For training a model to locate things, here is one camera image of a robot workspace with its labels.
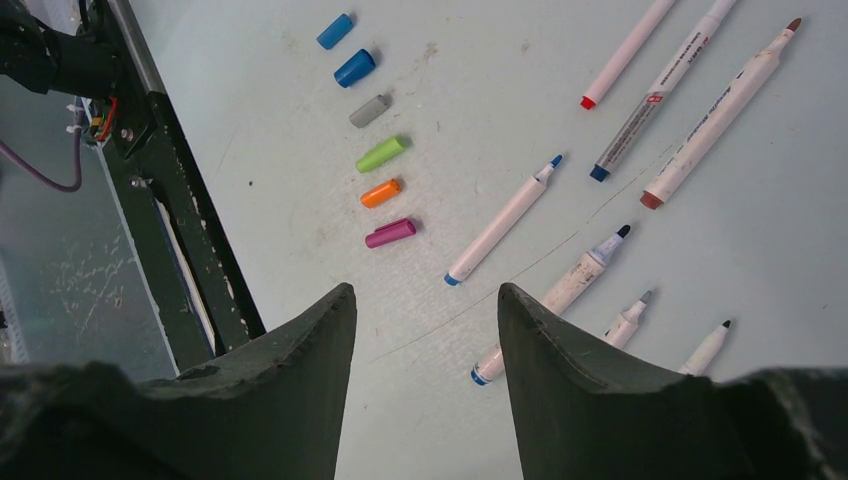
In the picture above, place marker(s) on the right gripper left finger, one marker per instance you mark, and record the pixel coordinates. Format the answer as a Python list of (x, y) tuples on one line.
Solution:
[(270, 409)]

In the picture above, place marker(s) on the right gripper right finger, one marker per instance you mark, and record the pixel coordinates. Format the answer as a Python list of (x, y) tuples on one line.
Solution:
[(583, 409)]

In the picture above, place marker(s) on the green cap marker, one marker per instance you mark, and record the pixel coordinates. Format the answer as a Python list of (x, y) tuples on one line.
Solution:
[(704, 354)]

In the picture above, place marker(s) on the purple pen cap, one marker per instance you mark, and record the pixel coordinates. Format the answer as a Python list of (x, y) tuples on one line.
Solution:
[(394, 231)]

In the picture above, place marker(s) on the light blue marker body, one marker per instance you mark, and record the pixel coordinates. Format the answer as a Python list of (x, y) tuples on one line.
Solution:
[(509, 215)]

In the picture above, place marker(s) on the orange pen cap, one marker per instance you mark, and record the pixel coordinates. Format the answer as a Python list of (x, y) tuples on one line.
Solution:
[(381, 193)]

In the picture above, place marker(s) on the green pen cap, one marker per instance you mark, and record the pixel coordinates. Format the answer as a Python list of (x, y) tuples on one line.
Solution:
[(380, 154)]

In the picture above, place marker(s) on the dark blue cap marker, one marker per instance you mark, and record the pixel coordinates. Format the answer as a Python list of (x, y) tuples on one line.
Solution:
[(658, 92)]

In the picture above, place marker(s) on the grey pen cap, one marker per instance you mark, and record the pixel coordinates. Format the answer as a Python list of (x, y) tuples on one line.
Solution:
[(369, 111)]

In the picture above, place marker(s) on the red cap marker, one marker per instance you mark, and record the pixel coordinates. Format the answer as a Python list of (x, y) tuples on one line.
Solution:
[(625, 53)]

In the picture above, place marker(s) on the light blue pen cap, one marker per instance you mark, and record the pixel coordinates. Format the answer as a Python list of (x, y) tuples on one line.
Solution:
[(335, 31)]

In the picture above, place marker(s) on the brown cap marker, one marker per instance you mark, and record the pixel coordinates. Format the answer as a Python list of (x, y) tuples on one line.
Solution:
[(726, 108)]

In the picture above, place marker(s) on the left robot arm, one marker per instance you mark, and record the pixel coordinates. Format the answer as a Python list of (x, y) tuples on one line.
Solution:
[(42, 59)]

